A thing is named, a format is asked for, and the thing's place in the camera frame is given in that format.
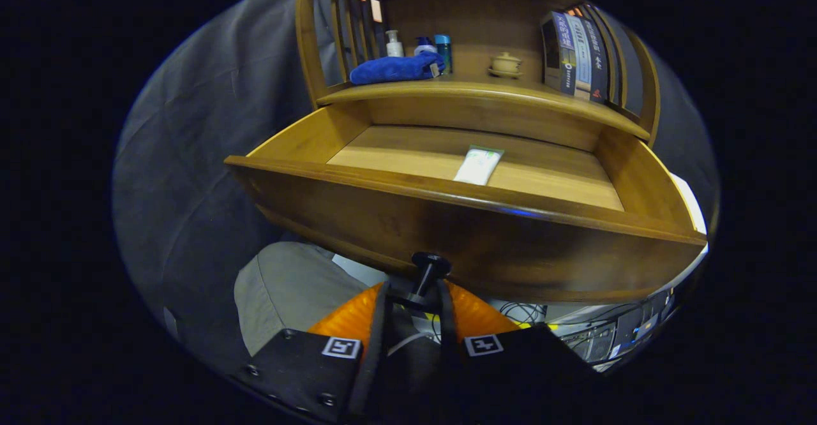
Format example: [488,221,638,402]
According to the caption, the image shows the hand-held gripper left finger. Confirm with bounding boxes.
[231,281,391,424]

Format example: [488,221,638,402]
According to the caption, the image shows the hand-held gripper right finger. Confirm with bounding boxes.
[436,280,604,425]

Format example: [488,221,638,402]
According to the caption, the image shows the wooden drawer with black knob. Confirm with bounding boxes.
[223,103,709,314]

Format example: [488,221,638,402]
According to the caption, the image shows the white tube with green print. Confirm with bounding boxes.
[453,147,505,186]

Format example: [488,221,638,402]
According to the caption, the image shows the wooden countertop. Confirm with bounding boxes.
[316,71,652,142]

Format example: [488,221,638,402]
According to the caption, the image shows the wooden cabinet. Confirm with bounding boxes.
[295,0,661,148]

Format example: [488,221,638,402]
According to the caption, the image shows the black electronic device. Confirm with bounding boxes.
[610,294,671,359]

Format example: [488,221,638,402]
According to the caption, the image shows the blue folded towel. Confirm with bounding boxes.
[349,52,446,86]

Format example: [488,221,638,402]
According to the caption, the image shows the beige lidded teacup with saucer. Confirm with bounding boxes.
[488,52,524,79]

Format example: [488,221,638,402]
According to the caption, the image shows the teal blue bottle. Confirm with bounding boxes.
[434,34,453,73]

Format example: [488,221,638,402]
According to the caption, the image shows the book with pale blue spine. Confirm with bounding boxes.
[567,15,593,100]

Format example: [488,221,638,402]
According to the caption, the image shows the book with black spine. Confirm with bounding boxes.
[580,18,610,105]

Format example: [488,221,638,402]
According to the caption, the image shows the tangled black cables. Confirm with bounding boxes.
[498,301,550,327]

